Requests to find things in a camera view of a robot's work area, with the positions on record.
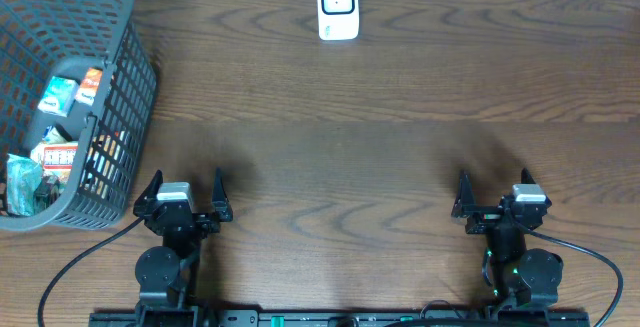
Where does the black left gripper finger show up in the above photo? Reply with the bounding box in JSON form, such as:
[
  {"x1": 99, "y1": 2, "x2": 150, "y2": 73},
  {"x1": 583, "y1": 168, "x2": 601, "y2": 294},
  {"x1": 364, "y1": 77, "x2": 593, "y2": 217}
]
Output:
[
  {"x1": 211, "y1": 168, "x2": 233, "y2": 222},
  {"x1": 133, "y1": 170, "x2": 163, "y2": 218}
]

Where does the yellow snack chip bag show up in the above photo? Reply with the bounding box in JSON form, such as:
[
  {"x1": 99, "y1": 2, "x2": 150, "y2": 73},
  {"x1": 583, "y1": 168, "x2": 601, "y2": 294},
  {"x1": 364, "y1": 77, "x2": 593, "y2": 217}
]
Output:
[{"x1": 29, "y1": 126, "x2": 126, "y2": 198}]

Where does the small orange snack box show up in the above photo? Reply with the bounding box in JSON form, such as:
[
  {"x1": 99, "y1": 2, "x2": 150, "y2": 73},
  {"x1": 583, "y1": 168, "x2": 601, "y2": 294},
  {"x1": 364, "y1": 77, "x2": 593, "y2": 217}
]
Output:
[{"x1": 75, "y1": 68, "x2": 103, "y2": 106}]

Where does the teal snack pack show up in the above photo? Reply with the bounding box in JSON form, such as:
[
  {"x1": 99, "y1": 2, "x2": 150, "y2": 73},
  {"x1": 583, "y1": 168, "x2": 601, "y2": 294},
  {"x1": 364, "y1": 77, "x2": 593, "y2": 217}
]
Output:
[{"x1": 7, "y1": 154, "x2": 43, "y2": 217}]

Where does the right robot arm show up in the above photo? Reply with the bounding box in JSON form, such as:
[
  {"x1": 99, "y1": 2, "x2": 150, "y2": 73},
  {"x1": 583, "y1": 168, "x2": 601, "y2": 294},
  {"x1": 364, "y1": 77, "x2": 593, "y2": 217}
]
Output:
[{"x1": 451, "y1": 169, "x2": 563, "y2": 323}]

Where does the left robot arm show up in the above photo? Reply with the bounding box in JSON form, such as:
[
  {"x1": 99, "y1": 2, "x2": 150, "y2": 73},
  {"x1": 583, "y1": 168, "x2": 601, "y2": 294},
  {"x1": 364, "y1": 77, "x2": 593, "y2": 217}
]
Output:
[{"x1": 133, "y1": 170, "x2": 233, "y2": 326}]

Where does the white barcode scanner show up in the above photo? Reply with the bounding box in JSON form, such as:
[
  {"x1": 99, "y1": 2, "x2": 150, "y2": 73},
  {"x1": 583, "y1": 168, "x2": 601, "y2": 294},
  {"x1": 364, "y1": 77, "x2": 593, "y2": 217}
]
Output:
[{"x1": 317, "y1": 0, "x2": 360, "y2": 41}]

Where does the small teal snack box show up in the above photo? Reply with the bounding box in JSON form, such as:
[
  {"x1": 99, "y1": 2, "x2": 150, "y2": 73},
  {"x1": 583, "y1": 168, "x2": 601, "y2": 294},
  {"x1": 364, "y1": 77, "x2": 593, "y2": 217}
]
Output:
[{"x1": 38, "y1": 76, "x2": 79, "y2": 117}]

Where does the dark grey plastic basket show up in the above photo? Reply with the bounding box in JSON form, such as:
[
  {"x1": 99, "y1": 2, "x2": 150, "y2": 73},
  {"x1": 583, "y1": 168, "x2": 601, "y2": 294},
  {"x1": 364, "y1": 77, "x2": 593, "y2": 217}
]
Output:
[{"x1": 1, "y1": 0, "x2": 157, "y2": 231}]

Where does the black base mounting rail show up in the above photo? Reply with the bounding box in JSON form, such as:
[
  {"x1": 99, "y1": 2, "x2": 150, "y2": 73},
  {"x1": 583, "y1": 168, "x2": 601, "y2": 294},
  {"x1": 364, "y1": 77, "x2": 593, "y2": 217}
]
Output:
[{"x1": 89, "y1": 308, "x2": 591, "y2": 327}]

